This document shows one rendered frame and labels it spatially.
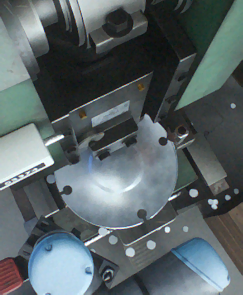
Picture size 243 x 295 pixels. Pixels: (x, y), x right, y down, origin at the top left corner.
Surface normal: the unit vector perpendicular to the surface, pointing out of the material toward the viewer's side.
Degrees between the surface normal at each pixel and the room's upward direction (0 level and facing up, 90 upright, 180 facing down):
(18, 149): 0
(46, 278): 10
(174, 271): 27
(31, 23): 52
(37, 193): 0
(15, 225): 0
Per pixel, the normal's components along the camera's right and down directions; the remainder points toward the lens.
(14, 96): 0.47, 0.86
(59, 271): 0.19, -0.16
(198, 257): -0.17, -0.65
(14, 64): 0.36, 0.43
